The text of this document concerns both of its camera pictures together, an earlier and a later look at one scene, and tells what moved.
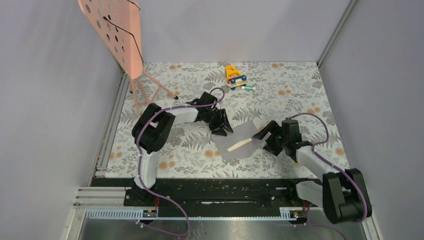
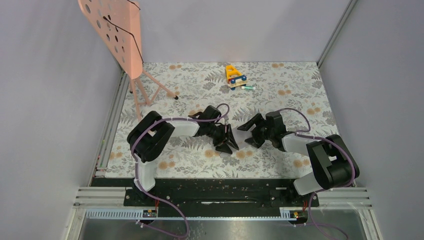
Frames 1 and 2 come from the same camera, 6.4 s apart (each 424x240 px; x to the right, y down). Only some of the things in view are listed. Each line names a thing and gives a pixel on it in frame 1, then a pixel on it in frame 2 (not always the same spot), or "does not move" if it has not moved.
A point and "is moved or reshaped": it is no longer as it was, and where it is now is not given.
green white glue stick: x=249 y=88 does not move
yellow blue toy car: x=234 y=78 does not move
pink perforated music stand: x=118 y=23 does not move
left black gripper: x=222 y=125 to x=224 y=147
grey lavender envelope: x=235 y=134 is moved or reshaped
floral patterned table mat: x=234 y=93 does not move
